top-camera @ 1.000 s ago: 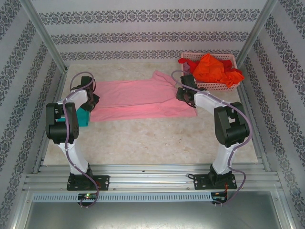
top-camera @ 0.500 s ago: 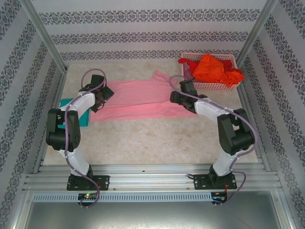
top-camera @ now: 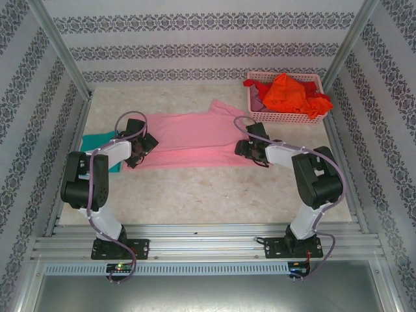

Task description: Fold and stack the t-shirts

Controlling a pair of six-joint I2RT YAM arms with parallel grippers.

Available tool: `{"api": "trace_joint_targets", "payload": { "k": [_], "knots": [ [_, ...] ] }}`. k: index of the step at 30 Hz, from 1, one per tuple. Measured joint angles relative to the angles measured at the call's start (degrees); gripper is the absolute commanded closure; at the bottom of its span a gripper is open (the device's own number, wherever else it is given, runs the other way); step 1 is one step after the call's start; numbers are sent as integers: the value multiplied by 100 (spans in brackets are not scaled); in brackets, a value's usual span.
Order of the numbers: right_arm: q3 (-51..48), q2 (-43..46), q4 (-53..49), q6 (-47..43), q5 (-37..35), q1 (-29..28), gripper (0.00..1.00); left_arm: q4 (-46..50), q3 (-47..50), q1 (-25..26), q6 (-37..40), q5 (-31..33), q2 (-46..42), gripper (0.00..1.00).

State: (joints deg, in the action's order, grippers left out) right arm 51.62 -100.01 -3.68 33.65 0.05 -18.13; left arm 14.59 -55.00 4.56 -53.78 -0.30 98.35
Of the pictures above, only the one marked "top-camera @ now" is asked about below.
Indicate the pink plastic basket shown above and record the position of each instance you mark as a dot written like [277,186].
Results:
[279,117]

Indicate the pink t-shirt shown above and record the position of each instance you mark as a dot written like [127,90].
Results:
[195,139]

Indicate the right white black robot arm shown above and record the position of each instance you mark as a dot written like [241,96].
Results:
[318,182]

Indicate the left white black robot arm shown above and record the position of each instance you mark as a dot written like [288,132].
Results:
[81,185]

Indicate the teal folded t-shirt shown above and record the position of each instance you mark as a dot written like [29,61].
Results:
[94,141]

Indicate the mauve t-shirt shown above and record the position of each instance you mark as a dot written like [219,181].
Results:
[256,104]

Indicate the red t-shirt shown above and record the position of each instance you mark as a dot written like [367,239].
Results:
[260,87]

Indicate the orange t-shirt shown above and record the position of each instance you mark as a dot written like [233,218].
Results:
[286,91]

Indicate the sheet metal tray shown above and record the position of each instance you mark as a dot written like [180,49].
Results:
[208,292]

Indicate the aluminium side rail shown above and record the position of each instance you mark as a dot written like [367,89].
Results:
[82,113]
[334,125]

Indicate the aluminium mounting rail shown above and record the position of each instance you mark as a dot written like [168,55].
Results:
[208,240]

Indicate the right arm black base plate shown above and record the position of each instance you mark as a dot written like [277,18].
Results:
[273,248]

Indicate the aluminium frame post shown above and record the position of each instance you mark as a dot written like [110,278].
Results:
[61,48]
[351,42]

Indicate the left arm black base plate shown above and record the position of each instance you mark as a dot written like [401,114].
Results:
[139,248]

